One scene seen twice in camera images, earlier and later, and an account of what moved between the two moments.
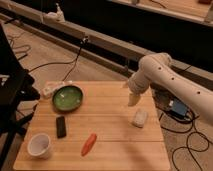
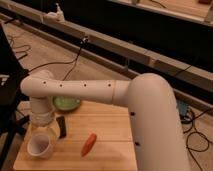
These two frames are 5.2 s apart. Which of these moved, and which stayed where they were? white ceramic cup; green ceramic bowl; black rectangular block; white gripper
Moved: white gripper
Stayed: green ceramic bowl; black rectangular block; white ceramic cup
